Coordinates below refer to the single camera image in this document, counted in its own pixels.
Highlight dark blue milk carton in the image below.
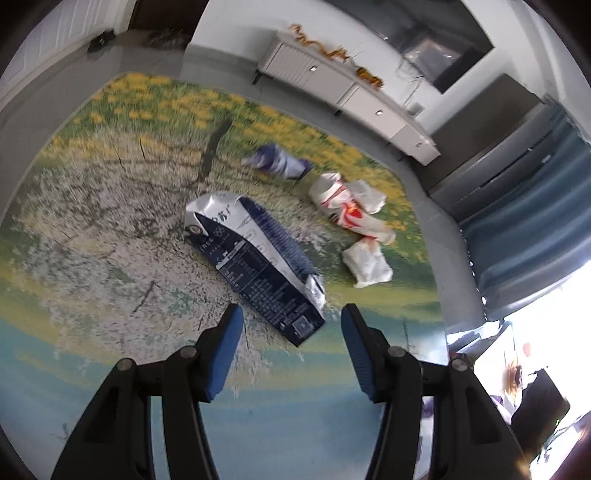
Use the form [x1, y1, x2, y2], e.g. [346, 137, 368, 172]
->
[184, 191, 325, 347]

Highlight white crumpled paper bag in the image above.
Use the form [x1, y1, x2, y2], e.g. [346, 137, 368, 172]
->
[342, 238, 393, 288]

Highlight white crumpled tissue bag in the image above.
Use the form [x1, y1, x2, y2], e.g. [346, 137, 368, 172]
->
[346, 180, 387, 215]

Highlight red white crumpled bag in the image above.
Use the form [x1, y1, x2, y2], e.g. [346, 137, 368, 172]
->
[308, 172, 396, 245]

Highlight blue curtain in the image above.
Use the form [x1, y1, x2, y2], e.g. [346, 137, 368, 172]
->
[460, 103, 590, 321]

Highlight purple crumpled wrapper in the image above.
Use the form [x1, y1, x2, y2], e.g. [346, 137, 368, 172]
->
[242, 144, 312, 180]

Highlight grey refrigerator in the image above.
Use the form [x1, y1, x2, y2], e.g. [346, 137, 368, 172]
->
[413, 74, 564, 222]

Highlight white router box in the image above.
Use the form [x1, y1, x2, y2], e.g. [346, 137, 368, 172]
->
[407, 102, 424, 117]

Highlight white tv cabinet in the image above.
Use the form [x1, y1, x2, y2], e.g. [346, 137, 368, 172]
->
[256, 32, 440, 166]

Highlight golden tiger figurine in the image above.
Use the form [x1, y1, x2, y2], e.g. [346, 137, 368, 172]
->
[355, 67, 384, 90]

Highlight golden dragon figurine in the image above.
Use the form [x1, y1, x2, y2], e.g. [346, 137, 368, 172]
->
[288, 24, 351, 62]

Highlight brown shoes by door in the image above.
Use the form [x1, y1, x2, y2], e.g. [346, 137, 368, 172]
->
[146, 29, 189, 50]

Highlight black shoes on floor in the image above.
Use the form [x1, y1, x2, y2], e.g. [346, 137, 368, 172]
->
[87, 30, 116, 53]

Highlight dark brown entrance door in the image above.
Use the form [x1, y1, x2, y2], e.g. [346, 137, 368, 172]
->
[128, 0, 209, 47]

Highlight white shoe cabinet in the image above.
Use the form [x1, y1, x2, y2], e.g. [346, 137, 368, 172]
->
[1, 0, 135, 97]

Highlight wall mounted black television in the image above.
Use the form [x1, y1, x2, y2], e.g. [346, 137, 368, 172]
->
[332, 0, 493, 93]

